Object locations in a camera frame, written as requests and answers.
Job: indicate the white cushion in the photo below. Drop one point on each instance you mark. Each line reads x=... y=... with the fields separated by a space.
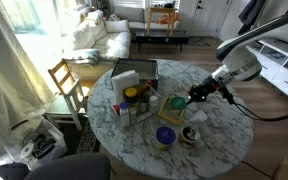
x=117 y=26

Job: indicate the jar with yellow lid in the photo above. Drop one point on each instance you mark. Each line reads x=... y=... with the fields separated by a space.
x=131 y=95

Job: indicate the patterned rug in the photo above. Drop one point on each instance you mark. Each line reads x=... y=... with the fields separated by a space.
x=88 y=138

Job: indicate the potted plant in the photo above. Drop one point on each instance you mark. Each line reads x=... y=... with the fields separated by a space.
x=103 y=4

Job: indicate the grey throw blanket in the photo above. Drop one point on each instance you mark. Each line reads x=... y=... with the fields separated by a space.
x=82 y=56

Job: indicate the dark blue cardboard box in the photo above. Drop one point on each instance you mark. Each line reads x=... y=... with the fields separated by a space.
x=135 y=68

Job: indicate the white tape roll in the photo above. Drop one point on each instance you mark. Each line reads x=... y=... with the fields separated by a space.
x=26 y=150

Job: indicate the black coffee table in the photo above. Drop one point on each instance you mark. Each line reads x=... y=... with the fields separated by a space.
x=160 y=36

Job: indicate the wooden chair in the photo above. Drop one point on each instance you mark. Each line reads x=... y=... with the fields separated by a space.
x=65 y=100

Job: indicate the white bottle blue cap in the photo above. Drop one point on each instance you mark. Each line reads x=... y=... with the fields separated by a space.
x=124 y=115

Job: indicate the small white shaker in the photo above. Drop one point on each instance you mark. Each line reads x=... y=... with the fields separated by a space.
x=133 y=116

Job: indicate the small wooden block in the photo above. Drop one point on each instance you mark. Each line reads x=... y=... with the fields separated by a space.
x=185 y=87

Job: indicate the green round can lid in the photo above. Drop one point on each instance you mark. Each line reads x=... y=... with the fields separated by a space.
x=178 y=103

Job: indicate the dark hanging jacket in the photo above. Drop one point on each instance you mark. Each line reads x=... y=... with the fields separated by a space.
x=250 y=15

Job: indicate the light grey couch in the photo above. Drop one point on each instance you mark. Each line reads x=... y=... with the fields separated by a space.
x=130 y=15

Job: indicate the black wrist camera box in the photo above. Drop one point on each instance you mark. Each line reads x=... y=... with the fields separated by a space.
x=226 y=95

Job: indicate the clear plastic storage bin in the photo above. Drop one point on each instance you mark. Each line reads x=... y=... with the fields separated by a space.
x=50 y=146

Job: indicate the white TV cabinet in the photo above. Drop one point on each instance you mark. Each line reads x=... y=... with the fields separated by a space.
x=280 y=80

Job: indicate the white door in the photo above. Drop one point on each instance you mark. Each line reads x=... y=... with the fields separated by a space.
x=210 y=16

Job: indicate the tan brown can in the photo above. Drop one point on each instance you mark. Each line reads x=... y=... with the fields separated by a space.
x=189 y=137

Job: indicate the grey office chair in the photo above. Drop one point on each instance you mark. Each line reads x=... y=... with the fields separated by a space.
x=70 y=168

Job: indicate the wooden cutting board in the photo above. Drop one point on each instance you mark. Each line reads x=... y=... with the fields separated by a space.
x=169 y=115

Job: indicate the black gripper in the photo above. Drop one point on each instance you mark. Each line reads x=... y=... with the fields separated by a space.
x=208 y=88

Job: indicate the small red cap jar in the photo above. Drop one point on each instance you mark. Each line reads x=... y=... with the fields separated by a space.
x=116 y=109

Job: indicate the white sofa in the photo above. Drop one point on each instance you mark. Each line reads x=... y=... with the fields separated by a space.
x=110 y=41

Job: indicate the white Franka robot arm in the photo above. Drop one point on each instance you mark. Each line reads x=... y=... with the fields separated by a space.
x=240 y=60

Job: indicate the dark sauce bottle red cap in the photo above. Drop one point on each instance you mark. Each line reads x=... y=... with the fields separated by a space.
x=144 y=100

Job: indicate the floral cushion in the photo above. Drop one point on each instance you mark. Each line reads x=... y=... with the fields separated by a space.
x=116 y=16

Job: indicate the yellow-green can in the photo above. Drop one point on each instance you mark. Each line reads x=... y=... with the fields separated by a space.
x=164 y=146

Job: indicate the wooden side table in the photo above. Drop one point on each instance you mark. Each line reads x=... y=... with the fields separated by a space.
x=160 y=10

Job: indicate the small white jar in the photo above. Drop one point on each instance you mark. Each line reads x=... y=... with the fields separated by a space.
x=154 y=104

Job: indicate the cream curtain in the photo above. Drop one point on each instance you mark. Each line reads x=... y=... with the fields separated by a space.
x=4 y=83

